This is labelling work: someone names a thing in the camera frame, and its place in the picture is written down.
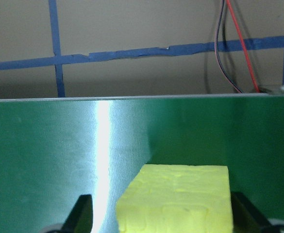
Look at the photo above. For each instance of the green conveyor belt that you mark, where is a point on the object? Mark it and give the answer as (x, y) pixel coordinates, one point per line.
(47, 150)

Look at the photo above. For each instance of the yellow foam block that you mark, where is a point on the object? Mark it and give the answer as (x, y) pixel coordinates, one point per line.
(178, 201)

